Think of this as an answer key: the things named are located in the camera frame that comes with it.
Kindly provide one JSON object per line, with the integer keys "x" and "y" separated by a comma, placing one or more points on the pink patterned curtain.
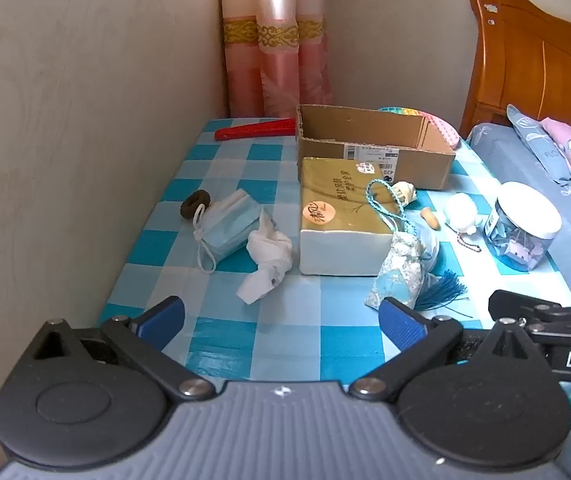
{"x": 275, "y": 40}

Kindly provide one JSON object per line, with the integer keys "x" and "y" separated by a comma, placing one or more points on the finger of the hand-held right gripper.
{"x": 520, "y": 304}

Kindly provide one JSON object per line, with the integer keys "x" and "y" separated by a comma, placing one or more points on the floral sachet with blue tassel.
{"x": 401, "y": 267}

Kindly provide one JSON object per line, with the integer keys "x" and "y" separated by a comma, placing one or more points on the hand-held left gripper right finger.
{"x": 401, "y": 322}

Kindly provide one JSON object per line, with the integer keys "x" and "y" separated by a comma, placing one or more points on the white tissue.
{"x": 265, "y": 257}

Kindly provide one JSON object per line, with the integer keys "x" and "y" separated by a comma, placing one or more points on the clear jar with white lid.
{"x": 523, "y": 227}

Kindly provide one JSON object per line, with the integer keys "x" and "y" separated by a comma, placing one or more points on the white scrunchie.
{"x": 404, "y": 193}

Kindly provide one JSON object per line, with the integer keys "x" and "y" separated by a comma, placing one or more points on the wooden bed headboard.
{"x": 530, "y": 60}

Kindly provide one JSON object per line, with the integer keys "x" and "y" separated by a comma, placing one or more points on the rainbow pop bubble toy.
{"x": 443, "y": 125}

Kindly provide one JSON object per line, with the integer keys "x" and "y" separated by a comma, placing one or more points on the blue face mask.
{"x": 228, "y": 227}

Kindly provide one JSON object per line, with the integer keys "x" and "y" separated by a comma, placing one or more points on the blue leaf print pillow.
{"x": 540, "y": 147}

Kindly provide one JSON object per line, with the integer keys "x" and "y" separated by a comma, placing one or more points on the red folding fan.
{"x": 255, "y": 129}

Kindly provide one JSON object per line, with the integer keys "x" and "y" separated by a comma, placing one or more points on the clear plastic bag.
{"x": 429, "y": 245}

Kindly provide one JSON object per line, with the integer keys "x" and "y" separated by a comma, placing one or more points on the brown cardboard box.
{"x": 365, "y": 145}

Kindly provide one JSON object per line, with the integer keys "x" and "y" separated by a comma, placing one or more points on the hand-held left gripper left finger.
{"x": 164, "y": 316}

